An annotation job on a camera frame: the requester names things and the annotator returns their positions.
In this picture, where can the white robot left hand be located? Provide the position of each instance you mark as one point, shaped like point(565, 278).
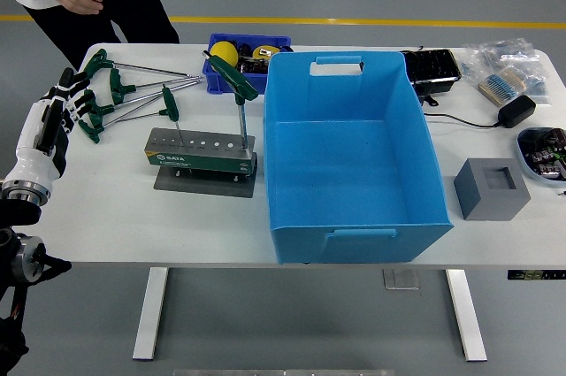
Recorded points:
point(33, 159)

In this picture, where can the grey green tool stand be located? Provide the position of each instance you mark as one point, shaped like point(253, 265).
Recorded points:
point(199, 161)

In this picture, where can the large blue plastic box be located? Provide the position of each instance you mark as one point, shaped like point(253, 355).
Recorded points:
point(354, 163)

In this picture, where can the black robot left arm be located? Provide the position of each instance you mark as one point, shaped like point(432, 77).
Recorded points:
point(17, 256)

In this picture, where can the person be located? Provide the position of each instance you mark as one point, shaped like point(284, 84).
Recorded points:
point(88, 26)

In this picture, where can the yellow ball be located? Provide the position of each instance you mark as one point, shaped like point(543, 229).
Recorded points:
point(225, 51)

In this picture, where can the small blue plastic bin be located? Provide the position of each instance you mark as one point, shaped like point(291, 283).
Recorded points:
point(216, 79)

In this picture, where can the yellow tape measure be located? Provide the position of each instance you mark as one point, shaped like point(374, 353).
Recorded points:
point(265, 52)

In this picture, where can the dark metal parts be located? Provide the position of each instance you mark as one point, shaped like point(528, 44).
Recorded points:
point(252, 66)

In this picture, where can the white table leg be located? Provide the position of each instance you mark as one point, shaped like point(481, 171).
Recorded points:
point(150, 314)
point(466, 314)

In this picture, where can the black plastic tray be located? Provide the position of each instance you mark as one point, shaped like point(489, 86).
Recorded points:
point(431, 66)

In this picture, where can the clear plastic parts bag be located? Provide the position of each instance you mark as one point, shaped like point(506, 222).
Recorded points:
point(495, 51)
point(537, 84)

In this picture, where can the blue resistor strip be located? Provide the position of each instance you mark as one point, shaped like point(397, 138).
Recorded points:
point(499, 86)

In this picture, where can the grey floor plate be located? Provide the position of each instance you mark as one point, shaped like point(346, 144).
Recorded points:
point(401, 279)

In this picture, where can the black power adapter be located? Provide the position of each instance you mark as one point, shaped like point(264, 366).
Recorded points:
point(517, 110)

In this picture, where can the grey block with recess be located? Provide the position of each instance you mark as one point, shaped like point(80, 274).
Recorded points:
point(491, 203)

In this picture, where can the pale blue bowl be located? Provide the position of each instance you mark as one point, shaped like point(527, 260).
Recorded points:
point(526, 163)

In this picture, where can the dark electronic components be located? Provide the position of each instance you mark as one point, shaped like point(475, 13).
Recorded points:
point(548, 155)

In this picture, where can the small black plug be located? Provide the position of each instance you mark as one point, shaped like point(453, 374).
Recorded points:
point(562, 193)

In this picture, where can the black table control panel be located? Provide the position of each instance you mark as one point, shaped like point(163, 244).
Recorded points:
point(535, 274)

